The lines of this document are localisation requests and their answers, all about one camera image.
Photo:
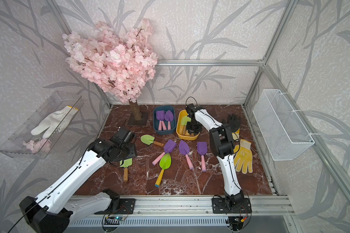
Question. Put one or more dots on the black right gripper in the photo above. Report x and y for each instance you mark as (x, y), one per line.
(198, 130)

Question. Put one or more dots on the left circuit board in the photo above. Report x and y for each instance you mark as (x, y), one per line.
(114, 220)

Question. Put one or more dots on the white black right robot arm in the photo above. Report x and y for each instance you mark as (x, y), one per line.
(222, 143)

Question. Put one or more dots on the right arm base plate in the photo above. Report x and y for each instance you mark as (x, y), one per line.
(221, 206)

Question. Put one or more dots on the dark teal storage box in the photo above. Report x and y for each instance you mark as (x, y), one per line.
(155, 121)

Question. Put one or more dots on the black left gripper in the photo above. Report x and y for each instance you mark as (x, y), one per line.
(133, 152)

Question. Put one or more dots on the aluminium front rail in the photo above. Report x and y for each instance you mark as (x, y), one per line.
(203, 206)

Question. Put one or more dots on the white wire mesh basket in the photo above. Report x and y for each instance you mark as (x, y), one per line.
(283, 131)

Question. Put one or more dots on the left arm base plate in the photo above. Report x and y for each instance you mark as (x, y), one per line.
(121, 206)

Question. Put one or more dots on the yellow dotted work glove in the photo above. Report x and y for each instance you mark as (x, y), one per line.
(243, 157)

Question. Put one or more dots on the green shovel wooden handle left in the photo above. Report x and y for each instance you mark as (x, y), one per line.
(125, 164)

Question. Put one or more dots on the black rubber glove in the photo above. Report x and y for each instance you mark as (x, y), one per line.
(234, 122)

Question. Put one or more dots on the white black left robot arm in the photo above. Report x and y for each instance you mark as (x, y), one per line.
(52, 211)

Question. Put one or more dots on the green shovel wooden handle front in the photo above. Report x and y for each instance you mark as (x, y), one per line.
(184, 122)

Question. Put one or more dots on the pink artificial blossom tree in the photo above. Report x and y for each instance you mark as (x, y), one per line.
(120, 66)

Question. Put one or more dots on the green shovel yellow handle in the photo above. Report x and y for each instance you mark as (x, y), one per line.
(164, 163)

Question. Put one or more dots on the clear acrylic wall box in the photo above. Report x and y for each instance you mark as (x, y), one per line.
(35, 138)

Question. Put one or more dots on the green shovel wooden handle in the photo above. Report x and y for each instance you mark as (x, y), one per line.
(149, 140)
(184, 122)
(125, 164)

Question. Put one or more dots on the green shovel wooden handle rear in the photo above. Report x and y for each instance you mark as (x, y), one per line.
(149, 140)

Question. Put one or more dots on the purple square shovel pink handle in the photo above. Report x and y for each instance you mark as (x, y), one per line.
(168, 148)

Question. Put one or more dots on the pink blossoms in box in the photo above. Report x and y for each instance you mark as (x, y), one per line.
(38, 145)

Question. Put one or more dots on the purple pointed shovel pink handle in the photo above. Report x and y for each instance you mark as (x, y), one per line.
(184, 149)

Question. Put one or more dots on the white cotton glove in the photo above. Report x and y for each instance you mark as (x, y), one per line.
(55, 122)

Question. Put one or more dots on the yellow storage box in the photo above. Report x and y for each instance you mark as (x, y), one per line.
(181, 129)

